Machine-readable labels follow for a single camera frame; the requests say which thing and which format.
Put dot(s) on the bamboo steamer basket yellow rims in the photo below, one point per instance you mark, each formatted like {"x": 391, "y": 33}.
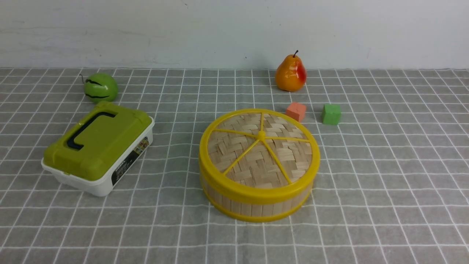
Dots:
{"x": 253, "y": 211}

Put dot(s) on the woven bamboo steamer lid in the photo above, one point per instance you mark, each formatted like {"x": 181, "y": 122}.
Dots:
{"x": 258, "y": 156}

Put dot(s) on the orange foam cube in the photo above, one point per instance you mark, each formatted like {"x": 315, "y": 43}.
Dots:
{"x": 296, "y": 111}

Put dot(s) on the green toy apple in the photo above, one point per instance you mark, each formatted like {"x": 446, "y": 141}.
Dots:
{"x": 100, "y": 87}

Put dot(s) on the green foam cube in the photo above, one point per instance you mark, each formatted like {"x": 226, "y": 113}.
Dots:
{"x": 331, "y": 114}

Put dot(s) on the white box green lid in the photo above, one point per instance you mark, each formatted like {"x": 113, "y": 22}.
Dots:
{"x": 96, "y": 152}

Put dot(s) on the grey checked tablecloth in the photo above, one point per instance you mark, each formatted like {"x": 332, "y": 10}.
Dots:
{"x": 392, "y": 185}

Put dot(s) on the orange red toy pear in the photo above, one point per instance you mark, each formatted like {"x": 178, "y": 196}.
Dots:
{"x": 291, "y": 74}

